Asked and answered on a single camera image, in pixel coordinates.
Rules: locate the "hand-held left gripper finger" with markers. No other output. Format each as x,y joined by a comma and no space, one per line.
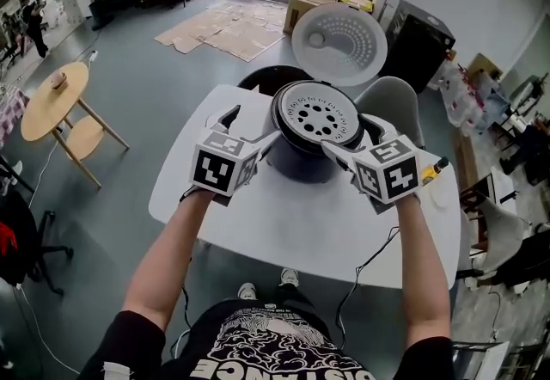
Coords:
223,120
264,142

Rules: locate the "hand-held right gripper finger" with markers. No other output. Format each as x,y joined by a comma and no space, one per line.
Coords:
384,131
339,155

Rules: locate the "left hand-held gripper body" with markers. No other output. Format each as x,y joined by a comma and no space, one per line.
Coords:
215,172

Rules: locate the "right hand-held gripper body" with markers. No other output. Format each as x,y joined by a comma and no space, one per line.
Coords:
386,176

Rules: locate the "white steamer tray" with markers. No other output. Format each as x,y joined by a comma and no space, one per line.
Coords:
318,119

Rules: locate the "person's left forearm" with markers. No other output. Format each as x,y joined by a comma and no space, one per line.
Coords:
172,258

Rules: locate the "grey shell chair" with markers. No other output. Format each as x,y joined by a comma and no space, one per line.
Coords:
395,107

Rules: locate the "dark blue rice cooker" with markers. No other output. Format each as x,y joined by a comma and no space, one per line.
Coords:
301,167

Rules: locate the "yellow bottle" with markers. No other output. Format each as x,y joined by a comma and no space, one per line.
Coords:
434,171

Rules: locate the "plain white plate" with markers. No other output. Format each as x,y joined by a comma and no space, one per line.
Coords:
440,197

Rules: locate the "black round chair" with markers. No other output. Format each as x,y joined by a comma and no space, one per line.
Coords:
266,79

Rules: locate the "row of clear water jugs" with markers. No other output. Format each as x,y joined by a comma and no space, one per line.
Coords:
468,99

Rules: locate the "flattened cardboard sheets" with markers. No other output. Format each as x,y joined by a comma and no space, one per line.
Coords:
223,30

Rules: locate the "black cabinet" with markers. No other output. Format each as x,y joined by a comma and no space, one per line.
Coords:
421,47

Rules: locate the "white sneaker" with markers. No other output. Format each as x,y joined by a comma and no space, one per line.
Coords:
289,277
247,291

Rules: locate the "black bin yellow lid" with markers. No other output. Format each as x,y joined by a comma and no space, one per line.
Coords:
356,0

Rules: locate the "white power strip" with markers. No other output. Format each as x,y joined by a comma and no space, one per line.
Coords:
93,57

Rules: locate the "round wooden side table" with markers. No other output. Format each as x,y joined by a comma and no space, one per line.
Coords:
51,107

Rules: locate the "person's black printed shirt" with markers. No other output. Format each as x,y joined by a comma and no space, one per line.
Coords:
266,348

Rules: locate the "black office chair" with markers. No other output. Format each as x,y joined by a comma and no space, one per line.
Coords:
21,240

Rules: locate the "table with checked cloth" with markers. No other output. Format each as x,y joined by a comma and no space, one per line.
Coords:
10,112

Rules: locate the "red cloth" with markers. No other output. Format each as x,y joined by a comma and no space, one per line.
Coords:
7,236

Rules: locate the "grey chair black frame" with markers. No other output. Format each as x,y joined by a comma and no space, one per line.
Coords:
502,236

